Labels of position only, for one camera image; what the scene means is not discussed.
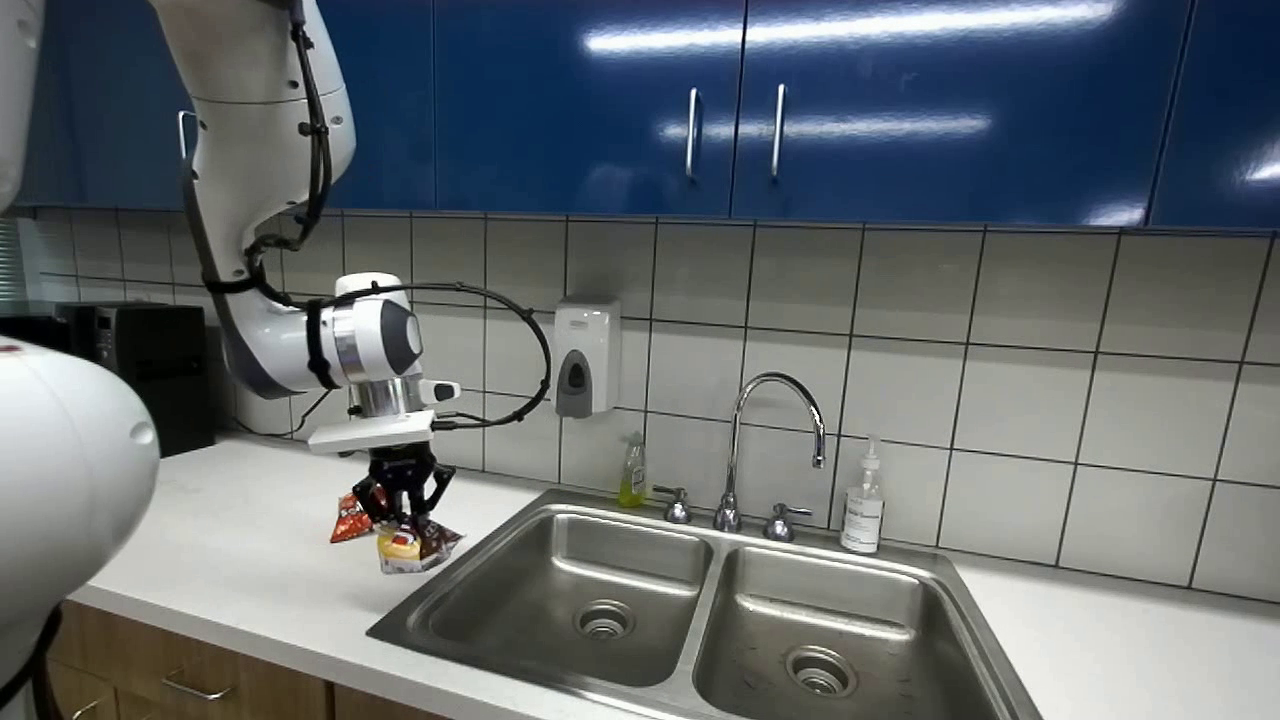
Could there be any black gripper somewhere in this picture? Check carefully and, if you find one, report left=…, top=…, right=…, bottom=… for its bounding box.
left=351, top=440, right=461, bottom=540

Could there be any yellow chip packet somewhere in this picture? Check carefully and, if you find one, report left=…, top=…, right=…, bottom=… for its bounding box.
left=374, top=517, right=469, bottom=579

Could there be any round sink drain strainer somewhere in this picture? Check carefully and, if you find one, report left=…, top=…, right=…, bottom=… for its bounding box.
left=574, top=597, right=640, bottom=644
left=782, top=638, right=858, bottom=699

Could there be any stainless steel double sink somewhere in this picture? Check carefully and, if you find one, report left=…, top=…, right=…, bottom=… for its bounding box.
left=365, top=489, right=1049, bottom=720

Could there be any green dish soap bottle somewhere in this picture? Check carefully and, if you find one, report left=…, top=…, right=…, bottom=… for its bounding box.
left=613, top=433, right=653, bottom=517

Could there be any wooden base cabinet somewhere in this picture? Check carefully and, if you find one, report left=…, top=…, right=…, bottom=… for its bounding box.
left=42, top=597, right=453, bottom=720

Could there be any black countertop appliance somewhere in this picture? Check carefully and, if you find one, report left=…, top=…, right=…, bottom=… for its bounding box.
left=0, top=300, right=229, bottom=458

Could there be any chrome gooseneck faucet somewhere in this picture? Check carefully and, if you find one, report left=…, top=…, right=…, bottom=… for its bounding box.
left=713, top=369, right=832, bottom=535

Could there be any clear pump soap bottle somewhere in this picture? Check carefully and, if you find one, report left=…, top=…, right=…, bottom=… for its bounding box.
left=836, top=434, right=888, bottom=561

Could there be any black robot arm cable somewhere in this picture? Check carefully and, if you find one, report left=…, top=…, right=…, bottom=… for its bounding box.
left=295, top=274, right=556, bottom=433

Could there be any white wall soap dispenser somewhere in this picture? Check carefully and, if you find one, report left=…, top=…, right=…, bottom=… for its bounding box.
left=547, top=300, right=622, bottom=418

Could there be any chrome faucet handle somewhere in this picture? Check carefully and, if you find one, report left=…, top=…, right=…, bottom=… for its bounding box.
left=761, top=498, right=810, bottom=543
left=653, top=485, right=694, bottom=528

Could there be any metal drawer handle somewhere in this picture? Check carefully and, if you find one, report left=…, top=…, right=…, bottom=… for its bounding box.
left=164, top=674, right=239, bottom=708

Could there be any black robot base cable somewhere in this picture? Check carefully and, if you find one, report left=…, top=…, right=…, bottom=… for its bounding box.
left=0, top=608, right=71, bottom=720

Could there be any silver cabinet door handle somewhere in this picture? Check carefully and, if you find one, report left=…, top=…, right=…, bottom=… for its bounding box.
left=172, top=106, right=202, bottom=178
left=678, top=83, right=702, bottom=185
left=765, top=79, right=791, bottom=185

